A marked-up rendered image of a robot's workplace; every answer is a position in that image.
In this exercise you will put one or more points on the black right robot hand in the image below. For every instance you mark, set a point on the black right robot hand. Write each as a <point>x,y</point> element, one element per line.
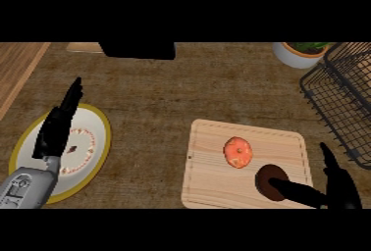
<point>337,183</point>

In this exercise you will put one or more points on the white pot with green plant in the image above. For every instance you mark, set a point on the white pot with green plant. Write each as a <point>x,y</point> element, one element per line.
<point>302,54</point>

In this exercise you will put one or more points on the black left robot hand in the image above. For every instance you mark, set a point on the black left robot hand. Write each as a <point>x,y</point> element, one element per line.
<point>54,130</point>

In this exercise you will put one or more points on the black appliance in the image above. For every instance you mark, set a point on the black appliance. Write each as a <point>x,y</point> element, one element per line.
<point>138,49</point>

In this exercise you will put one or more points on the white plate with yellow rim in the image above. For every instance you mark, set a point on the white plate with yellow rim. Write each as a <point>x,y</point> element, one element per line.
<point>80,147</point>

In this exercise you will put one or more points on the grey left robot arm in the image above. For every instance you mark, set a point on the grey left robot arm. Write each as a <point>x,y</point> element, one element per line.
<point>27,188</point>

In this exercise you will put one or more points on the pale wooden cutting board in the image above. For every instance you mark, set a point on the pale wooden cutting board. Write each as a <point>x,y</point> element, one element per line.
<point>218,176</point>

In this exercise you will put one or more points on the dark brown round item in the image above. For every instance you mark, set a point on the dark brown round item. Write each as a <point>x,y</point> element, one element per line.
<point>268,178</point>

